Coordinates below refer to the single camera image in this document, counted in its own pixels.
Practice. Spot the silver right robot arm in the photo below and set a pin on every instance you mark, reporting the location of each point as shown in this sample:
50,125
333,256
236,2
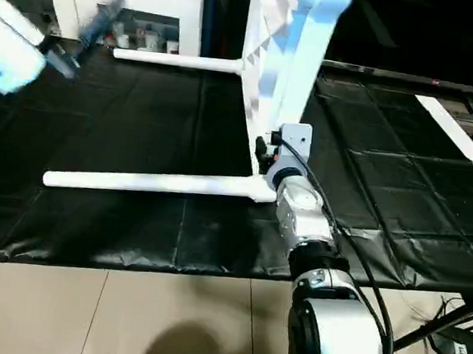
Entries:
310,233

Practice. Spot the black metal rail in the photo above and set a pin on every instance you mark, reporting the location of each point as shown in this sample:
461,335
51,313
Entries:
415,78

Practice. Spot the black work mat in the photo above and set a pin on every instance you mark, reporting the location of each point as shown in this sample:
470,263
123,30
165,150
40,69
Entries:
120,133

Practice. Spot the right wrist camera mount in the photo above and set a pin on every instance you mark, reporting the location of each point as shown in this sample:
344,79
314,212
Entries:
295,142

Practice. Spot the white flat strip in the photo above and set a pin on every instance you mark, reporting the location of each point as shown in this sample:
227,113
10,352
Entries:
459,138

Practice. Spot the white canister red base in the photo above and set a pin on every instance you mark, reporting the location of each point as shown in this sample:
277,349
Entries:
172,47

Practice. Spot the black tripod stand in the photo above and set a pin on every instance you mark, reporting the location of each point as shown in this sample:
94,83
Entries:
434,331

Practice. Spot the white plastic table top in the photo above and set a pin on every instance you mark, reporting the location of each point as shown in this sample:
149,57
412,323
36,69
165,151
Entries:
296,66

